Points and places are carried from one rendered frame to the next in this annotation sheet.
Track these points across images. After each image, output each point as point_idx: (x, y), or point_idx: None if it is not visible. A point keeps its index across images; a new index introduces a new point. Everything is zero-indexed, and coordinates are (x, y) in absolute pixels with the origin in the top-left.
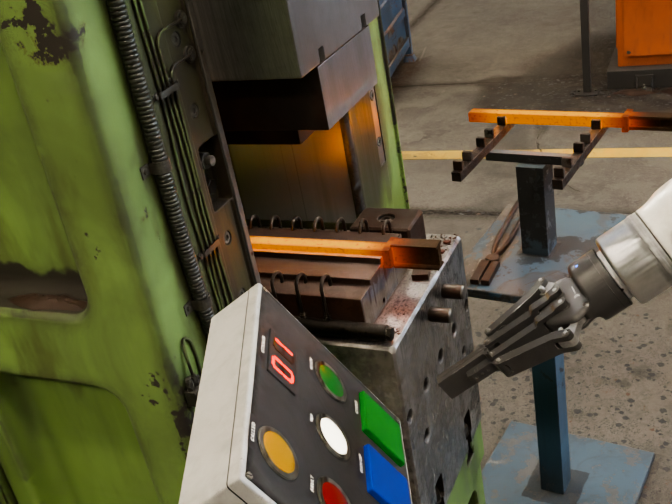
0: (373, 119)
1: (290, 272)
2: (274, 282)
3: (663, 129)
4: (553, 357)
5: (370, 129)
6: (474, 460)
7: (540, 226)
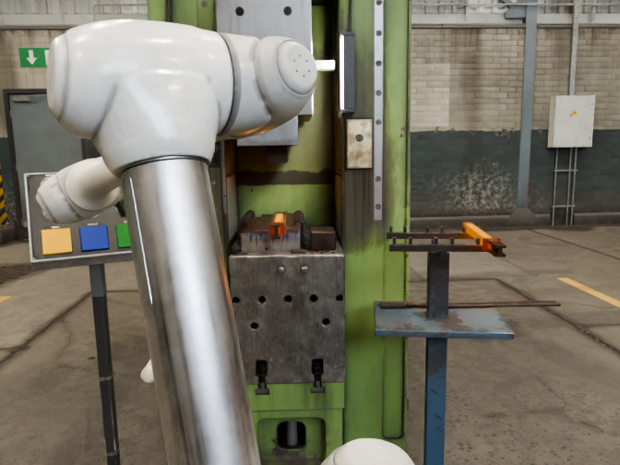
0: (375, 192)
1: (258, 223)
2: (254, 225)
3: (493, 254)
4: (117, 208)
5: (367, 195)
6: (324, 398)
7: (428, 294)
